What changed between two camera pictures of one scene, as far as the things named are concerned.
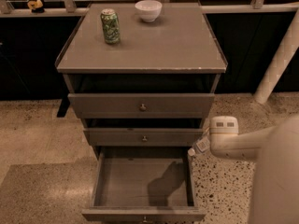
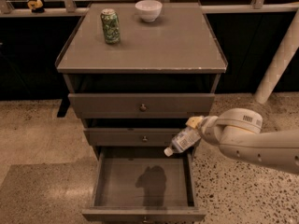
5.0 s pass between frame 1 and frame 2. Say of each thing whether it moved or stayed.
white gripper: moved
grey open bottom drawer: stayed
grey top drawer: stayed
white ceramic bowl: stayed
